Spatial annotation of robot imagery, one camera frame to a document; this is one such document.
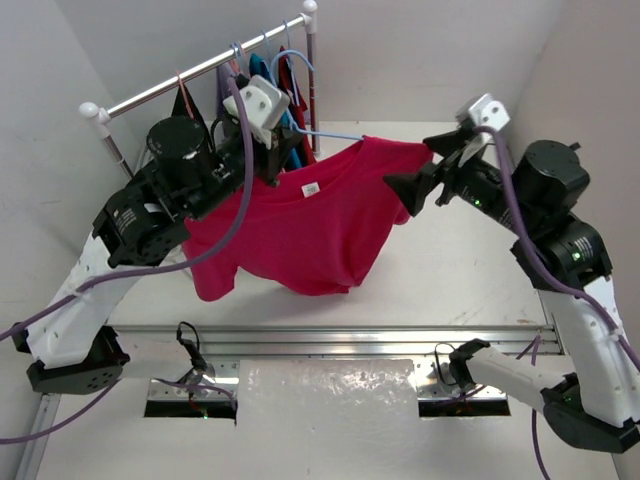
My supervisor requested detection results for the blue hanger in teal shirt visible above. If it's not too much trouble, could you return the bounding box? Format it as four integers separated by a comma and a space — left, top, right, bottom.
262, 31, 279, 71

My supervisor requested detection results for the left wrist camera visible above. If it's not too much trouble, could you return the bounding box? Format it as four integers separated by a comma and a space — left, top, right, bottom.
239, 75, 290, 150

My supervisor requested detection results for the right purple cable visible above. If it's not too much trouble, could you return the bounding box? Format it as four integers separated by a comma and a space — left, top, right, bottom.
472, 125, 640, 480

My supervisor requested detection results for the blue hanger in purple shirt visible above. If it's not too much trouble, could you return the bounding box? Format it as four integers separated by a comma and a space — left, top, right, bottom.
230, 42, 251, 79

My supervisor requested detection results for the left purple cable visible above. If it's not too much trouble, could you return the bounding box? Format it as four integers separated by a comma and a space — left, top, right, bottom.
0, 75, 256, 446

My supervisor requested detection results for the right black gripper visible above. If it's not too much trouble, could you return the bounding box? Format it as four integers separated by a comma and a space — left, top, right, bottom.
384, 131, 538, 238

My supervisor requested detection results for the dark red t-shirt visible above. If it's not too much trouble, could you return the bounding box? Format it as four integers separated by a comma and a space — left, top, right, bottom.
278, 56, 316, 167

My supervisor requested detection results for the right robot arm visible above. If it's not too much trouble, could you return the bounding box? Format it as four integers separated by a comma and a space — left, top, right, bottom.
385, 127, 639, 454

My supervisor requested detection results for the purple cable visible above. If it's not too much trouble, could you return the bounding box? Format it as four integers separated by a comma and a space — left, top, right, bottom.
0, 75, 256, 446
472, 125, 640, 480

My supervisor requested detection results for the teal t-shirt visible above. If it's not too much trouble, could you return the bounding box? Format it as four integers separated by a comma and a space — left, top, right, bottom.
249, 53, 302, 171

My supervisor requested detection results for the light blue wire hanger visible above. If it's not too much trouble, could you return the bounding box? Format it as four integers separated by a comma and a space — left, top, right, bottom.
272, 49, 364, 141

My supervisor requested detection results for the purple t-shirt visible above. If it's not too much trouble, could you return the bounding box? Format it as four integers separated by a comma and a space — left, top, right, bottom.
216, 62, 238, 118

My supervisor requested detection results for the blue hanger in red shirt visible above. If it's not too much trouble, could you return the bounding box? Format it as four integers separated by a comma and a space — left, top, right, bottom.
281, 19, 302, 107

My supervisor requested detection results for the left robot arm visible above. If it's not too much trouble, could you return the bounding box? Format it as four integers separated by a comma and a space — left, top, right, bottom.
10, 115, 301, 395

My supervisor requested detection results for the pink wire hanger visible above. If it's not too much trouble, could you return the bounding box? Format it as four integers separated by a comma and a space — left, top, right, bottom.
175, 70, 195, 121

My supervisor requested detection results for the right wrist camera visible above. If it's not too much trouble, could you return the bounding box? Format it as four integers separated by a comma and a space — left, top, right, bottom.
453, 92, 513, 161

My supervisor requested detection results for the silver clothes rack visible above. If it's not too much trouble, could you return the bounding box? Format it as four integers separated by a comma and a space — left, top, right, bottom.
78, 1, 318, 179

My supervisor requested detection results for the magenta t-shirt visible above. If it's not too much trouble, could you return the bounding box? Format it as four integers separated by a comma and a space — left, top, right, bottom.
191, 137, 433, 302

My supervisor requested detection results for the aluminium rail frame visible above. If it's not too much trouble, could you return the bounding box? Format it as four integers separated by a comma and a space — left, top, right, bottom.
14, 119, 601, 480

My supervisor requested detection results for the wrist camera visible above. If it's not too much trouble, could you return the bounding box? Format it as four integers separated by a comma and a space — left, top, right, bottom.
453, 92, 513, 161
239, 75, 290, 150

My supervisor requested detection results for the black t-shirt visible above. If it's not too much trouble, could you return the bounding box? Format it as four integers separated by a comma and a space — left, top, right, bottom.
171, 87, 205, 124

